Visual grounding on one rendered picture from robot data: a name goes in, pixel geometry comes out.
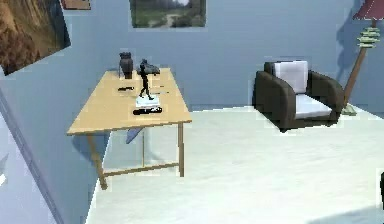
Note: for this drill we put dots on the black typewriter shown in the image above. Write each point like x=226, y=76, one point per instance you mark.
x=149, y=68

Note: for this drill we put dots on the black remote control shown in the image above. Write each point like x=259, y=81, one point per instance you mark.
x=147, y=110

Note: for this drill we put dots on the white book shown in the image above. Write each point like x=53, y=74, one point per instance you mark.
x=147, y=101

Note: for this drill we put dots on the small black flat object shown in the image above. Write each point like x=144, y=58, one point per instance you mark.
x=125, y=88

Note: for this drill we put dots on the dark brown vase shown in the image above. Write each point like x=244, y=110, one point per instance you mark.
x=126, y=65

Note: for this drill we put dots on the light wooden table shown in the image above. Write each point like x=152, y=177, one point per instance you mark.
x=110, y=110

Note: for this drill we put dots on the dark brown armchair white cushions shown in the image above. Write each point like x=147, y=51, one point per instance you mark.
x=276, y=96

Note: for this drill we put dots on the green landscape framed picture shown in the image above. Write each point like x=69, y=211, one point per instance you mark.
x=166, y=13

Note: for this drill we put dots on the small orange framed picture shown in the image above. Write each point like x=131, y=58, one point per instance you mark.
x=76, y=4

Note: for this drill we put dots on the floor lamp red shade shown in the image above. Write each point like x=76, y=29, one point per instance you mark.
x=358, y=63

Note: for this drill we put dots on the brown rocky landscape picture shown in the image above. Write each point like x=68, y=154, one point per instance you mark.
x=26, y=30

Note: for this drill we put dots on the black object at edge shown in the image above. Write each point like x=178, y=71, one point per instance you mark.
x=382, y=186

